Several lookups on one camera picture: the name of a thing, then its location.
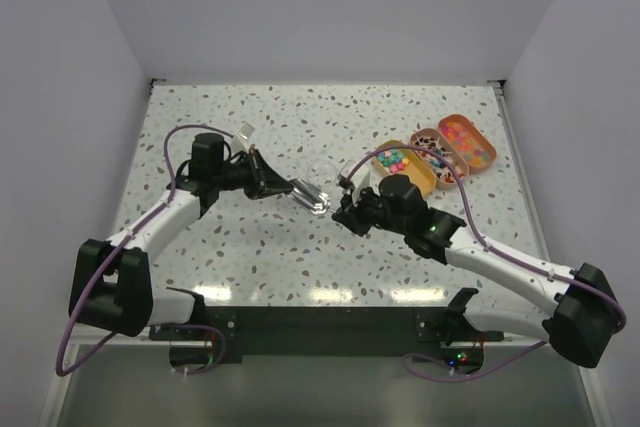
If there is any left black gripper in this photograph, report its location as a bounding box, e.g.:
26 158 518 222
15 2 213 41
213 148 293 200

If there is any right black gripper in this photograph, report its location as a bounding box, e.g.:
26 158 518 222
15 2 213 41
333 181 409 237

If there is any metal scoop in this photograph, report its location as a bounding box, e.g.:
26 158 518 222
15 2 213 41
288 178 331 216

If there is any yellow tray of star candies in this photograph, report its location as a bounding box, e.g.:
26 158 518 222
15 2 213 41
371 140 437 198

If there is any clear glass jar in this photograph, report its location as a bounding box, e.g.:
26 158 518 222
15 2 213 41
306 158 338 194

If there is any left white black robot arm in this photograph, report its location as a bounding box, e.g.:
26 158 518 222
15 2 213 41
69 132 293 339

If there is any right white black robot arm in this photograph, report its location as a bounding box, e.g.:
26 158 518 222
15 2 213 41
332 175 626 368

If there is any orange tray of gummy candies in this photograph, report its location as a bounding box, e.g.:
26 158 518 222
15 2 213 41
438 114 497 174

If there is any pink tray of lollipops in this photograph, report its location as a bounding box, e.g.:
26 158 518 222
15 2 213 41
410 128 469 190

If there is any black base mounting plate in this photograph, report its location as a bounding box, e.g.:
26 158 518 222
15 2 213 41
149 307 504 372

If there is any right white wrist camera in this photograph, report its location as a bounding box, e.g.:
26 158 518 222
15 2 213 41
351 166 371 204

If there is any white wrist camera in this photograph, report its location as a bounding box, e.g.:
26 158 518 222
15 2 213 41
351 166 371 204
230 122 255 154

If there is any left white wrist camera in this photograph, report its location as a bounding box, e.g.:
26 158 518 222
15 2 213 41
230 122 255 154

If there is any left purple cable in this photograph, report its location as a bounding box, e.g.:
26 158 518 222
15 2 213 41
54 124 236 377

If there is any aluminium frame rail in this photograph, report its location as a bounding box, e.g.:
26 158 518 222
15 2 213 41
37 334 100 427

